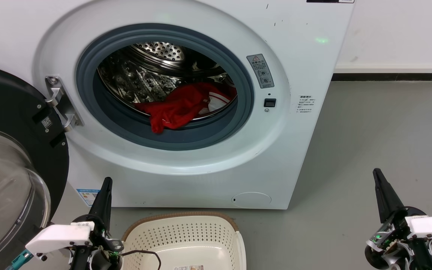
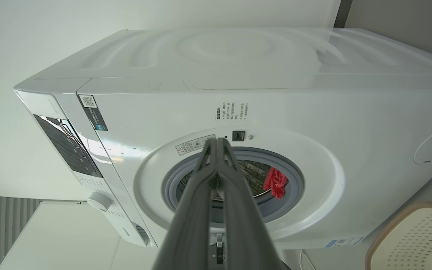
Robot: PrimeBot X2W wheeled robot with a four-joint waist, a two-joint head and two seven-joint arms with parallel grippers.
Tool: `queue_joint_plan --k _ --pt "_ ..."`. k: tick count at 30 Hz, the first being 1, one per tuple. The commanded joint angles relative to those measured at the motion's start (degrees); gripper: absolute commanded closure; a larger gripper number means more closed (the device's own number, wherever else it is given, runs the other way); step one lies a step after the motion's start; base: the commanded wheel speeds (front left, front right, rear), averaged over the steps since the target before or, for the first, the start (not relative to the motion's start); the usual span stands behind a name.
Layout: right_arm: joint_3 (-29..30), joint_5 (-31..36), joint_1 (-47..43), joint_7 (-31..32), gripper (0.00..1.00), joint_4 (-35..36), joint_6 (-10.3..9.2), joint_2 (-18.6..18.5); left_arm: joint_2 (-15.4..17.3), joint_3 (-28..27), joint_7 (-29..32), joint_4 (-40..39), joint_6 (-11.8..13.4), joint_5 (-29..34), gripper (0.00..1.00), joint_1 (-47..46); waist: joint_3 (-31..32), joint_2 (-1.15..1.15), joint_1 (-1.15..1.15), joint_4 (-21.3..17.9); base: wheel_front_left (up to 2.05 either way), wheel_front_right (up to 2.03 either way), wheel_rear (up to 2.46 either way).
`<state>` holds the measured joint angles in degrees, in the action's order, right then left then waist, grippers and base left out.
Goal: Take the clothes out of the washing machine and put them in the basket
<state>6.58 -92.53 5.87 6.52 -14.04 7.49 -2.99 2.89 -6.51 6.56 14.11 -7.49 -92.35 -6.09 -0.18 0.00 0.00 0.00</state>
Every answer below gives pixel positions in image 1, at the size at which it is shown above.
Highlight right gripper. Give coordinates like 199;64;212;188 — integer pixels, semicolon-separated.
364;168;432;270

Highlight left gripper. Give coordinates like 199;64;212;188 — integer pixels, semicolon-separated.
68;177;124;270

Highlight cream plastic laundry basket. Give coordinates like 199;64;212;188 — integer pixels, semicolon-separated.
121;211;246;270

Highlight stainless steel washing machine drum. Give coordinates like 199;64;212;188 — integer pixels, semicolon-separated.
97;41;238;121

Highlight washing machine door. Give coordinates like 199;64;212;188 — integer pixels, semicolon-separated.
0;64;69;270

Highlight blue white energy label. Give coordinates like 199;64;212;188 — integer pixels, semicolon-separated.
76;188;101;207

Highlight clear door glass bowl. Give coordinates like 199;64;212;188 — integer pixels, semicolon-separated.
0;127;51;264

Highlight silver metal door hinge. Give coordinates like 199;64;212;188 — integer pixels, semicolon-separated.
45;76;84;132

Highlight black floor skirting strip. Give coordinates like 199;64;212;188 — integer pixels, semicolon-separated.
331;73;432;82

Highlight white text label sticker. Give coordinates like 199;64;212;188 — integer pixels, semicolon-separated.
297;94;316;114

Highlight grey rubber door gasket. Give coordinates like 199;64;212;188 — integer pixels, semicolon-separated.
76;23;255;151

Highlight round filter access cover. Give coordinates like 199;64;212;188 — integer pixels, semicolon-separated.
232;192;272;208

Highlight white garment with red stripes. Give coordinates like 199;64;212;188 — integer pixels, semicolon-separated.
199;90;235;116

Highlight white front-load washing machine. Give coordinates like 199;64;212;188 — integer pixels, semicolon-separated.
0;0;356;210

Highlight grey warning sticker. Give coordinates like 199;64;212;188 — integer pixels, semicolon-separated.
246;54;275;89

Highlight thin black cable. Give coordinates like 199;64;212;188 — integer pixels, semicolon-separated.
120;249;162;270

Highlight white wall baseboard trim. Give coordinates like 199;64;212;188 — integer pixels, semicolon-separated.
334;62;432;74

